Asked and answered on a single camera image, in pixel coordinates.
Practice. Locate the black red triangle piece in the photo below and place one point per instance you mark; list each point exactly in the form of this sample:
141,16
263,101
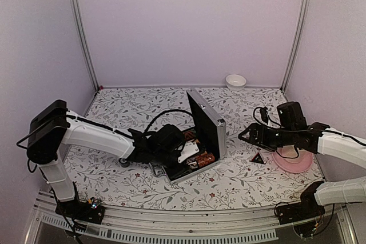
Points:
258,159

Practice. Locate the aluminium frame post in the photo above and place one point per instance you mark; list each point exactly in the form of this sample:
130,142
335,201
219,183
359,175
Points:
304,5
76,10

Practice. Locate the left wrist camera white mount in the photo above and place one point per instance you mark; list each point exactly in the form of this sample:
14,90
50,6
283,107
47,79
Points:
189,150

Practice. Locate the floral table mat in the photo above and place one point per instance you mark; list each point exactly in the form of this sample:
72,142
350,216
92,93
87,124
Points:
234,183

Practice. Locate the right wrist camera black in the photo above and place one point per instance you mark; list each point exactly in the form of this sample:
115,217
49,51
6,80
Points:
261,116

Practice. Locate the white bowl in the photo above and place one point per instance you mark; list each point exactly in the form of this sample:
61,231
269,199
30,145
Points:
235,82

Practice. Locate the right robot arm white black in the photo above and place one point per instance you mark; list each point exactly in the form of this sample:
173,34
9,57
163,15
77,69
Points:
317,138

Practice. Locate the right aluminium frame post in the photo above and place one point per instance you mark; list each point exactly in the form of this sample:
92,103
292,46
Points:
304,5

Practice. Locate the pink plate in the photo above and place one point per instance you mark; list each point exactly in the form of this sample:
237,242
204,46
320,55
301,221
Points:
292,160

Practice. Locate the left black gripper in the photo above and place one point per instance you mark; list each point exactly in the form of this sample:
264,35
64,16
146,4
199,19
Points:
180,171

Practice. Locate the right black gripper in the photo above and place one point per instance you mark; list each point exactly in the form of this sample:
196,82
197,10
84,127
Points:
255,128

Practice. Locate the aluminium poker case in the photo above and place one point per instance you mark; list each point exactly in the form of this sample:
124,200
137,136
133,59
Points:
209,132

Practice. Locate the left aluminium frame post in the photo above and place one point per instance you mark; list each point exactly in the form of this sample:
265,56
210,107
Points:
76,10

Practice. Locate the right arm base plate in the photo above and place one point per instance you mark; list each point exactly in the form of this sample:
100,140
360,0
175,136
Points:
305,209

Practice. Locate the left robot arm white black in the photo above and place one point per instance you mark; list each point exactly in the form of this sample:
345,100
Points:
57,125

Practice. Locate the black tape roll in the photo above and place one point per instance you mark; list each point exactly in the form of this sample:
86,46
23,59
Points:
124,162

